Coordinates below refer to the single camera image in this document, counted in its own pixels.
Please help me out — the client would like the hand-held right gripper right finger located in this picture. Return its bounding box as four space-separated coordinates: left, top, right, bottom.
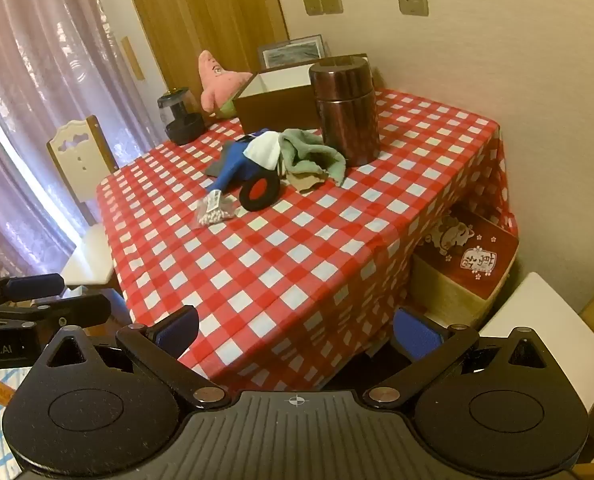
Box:
369 307 548 406

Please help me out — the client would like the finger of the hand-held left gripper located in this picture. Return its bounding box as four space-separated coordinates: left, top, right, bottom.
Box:
0 273 66 306
0 294 112 331

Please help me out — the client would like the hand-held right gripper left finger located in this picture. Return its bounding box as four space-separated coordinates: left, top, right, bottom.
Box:
42 305 230 408

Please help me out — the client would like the blue towel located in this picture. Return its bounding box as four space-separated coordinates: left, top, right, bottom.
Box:
207 142 280 195

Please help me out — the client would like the beige cloth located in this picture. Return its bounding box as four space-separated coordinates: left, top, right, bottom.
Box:
283 167 323 195

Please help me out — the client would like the green cloth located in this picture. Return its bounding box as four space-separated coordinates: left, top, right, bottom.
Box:
278 129 348 187

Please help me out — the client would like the brown cardboard box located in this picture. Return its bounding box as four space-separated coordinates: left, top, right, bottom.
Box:
232 53 374 135

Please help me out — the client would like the light wooden box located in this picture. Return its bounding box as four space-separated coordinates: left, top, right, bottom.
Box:
409 252 515 331

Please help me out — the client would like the red printed box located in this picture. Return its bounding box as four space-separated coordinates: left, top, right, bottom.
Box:
424 210 520 303

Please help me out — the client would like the red white checked tablecloth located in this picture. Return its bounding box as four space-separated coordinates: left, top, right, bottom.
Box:
96 87 520 391

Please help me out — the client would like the bag of white beads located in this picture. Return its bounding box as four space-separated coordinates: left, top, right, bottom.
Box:
195 191 238 226

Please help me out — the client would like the white wooden chair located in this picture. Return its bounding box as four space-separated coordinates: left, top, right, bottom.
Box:
46 115 128 311
477 255 594 480

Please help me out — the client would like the black red round pad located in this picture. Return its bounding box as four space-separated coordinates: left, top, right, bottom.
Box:
238 175 281 211

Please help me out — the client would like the white cloth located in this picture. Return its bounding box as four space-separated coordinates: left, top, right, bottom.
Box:
244 132 282 168

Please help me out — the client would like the sheer patterned curtain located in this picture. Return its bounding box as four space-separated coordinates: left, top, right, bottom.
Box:
0 0 165 281

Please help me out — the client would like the glass jar with dark lid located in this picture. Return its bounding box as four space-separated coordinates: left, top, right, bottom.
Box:
157 89 205 146

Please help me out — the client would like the brown cylindrical tin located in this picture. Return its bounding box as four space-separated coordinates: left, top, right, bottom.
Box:
308 55 382 167

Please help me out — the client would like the pink star plush toy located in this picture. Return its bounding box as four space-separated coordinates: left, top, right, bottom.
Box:
198 50 254 120

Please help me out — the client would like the framed picture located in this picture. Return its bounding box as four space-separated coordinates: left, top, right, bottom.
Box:
257 34 326 68

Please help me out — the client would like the wooden wall strip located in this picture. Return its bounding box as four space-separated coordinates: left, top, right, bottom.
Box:
121 36 145 81

